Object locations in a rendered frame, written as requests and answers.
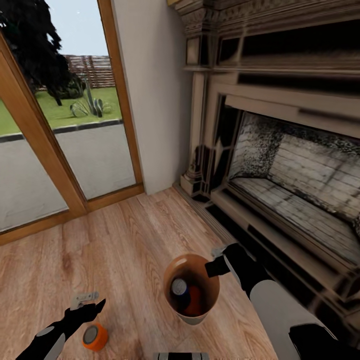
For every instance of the can of soda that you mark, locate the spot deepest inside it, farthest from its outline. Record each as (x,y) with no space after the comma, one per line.
(95,337)
(181,293)
(193,310)

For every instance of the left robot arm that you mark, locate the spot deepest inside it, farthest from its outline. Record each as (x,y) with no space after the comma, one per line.
(49,343)

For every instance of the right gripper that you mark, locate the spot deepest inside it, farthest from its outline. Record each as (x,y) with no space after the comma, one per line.
(214,269)

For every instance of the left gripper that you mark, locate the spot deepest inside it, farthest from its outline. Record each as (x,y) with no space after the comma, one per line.
(84,314)

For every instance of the trash can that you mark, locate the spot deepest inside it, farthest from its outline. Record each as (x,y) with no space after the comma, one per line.
(194,272)

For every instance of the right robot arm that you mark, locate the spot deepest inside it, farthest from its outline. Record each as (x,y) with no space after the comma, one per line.
(294,332)

